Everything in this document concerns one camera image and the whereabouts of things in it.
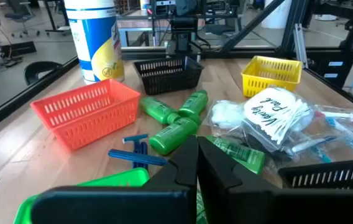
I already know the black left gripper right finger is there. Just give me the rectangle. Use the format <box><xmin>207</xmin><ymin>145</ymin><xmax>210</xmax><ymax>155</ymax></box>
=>
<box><xmin>196</xmin><ymin>136</ymin><xmax>353</xmax><ymax>224</ymax></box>

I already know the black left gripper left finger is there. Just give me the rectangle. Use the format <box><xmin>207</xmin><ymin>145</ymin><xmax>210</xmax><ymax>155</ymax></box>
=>
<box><xmin>29</xmin><ymin>134</ymin><xmax>199</xmax><ymax>224</ymax></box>

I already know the green plastic basket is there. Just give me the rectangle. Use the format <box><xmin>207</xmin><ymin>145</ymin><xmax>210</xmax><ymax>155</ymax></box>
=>
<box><xmin>12</xmin><ymin>167</ymin><xmax>208</xmax><ymax>224</ymax></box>

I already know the blue disposable razor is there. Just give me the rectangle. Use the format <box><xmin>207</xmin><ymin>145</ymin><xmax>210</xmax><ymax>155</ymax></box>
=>
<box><xmin>122</xmin><ymin>133</ymin><xmax>150</xmax><ymax>171</ymax></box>
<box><xmin>108</xmin><ymin>149</ymin><xmax>168</xmax><ymax>167</ymax></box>

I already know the green tube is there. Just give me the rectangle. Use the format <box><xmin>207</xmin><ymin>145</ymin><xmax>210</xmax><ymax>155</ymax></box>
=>
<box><xmin>206</xmin><ymin>134</ymin><xmax>267</xmax><ymax>175</ymax></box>

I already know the black plastic basket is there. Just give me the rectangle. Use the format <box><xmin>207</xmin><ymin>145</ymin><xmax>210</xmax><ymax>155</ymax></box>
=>
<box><xmin>277</xmin><ymin>158</ymin><xmax>353</xmax><ymax>191</ymax></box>
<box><xmin>132</xmin><ymin>55</ymin><xmax>205</xmax><ymax>96</ymax></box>

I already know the vanity pack bag with card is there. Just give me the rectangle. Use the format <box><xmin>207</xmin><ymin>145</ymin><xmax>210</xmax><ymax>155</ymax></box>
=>
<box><xmin>241</xmin><ymin>86</ymin><xmax>318</xmax><ymax>154</ymax></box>

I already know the blue toothbrush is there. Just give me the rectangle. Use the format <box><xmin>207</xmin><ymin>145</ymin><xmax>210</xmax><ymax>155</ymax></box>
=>
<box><xmin>324</xmin><ymin>116</ymin><xmax>353</xmax><ymax>150</ymax></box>

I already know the clear bag with black item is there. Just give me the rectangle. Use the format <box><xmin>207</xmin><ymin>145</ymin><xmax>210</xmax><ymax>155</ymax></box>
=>
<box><xmin>244</xmin><ymin>132</ymin><xmax>292</xmax><ymax>164</ymax></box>

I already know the orange plastic basket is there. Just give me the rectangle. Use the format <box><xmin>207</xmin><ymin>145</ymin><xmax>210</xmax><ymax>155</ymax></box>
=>
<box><xmin>29</xmin><ymin>78</ymin><xmax>142</xmax><ymax>152</ymax></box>

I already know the small clear bag teal item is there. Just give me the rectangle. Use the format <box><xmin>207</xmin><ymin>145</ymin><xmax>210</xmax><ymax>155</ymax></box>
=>
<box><xmin>309</xmin><ymin>145</ymin><xmax>334</xmax><ymax>164</ymax></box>

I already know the blue-head toothbrush in clear bag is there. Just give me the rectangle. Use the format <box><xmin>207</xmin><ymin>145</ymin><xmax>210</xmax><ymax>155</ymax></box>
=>
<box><xmin>288</xmin><ymin>135</ymin><xmax>339</xmax><ymax>154</ymax></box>

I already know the clear bag of white cotton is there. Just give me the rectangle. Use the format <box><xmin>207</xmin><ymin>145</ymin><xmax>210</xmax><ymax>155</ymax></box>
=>
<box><xmin>201</xmin><ymin>98</ymin><xmax>246</xmax><ymax>130</ymax></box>

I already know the red toothbrush in clear bag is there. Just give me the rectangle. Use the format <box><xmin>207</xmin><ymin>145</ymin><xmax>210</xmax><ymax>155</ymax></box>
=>
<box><xmin>314</xmin><ymin>105</ymin><xmax>353</xmax><ymax>127</ymax></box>

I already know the yellow plastic basket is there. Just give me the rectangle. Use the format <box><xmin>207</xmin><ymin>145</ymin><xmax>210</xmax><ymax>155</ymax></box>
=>
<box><xmin>241</xmin><ymin>55</ymin><xmax>304</xmax><ymax>98</ymax></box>

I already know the black chair back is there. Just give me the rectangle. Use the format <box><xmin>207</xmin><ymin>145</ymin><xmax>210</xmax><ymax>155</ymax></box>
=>
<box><xmin>23</xmin><ymin>60</ymin><xmax>63</xmax><ymax>86</ymax></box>

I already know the disinfecting wipes canister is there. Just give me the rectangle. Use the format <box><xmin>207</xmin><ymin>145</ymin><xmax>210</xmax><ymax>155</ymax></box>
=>
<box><xmin>63</xmin><ymin>0</ymin><xmax>126</xmax><ymax>86</ymax></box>

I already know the silver aluminium bar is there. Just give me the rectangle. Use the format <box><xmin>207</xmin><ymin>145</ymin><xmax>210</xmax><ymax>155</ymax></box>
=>
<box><xmin>293</xmin><ymin>23</ymin><xmax>308</xmax><ymax>68</ymax></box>

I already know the white bin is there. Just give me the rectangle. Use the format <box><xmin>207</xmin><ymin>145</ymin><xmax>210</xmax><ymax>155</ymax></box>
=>
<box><xmin>261</xmin><ymin>0</ymin><xmax>293</xmax><ymax>30</ymax></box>

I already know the office chair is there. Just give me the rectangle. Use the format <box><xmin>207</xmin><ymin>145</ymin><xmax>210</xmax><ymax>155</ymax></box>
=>
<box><xmin>4</xmin><ymin>0</ymin><xmax>40</xmax><ymax>39</ymax></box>

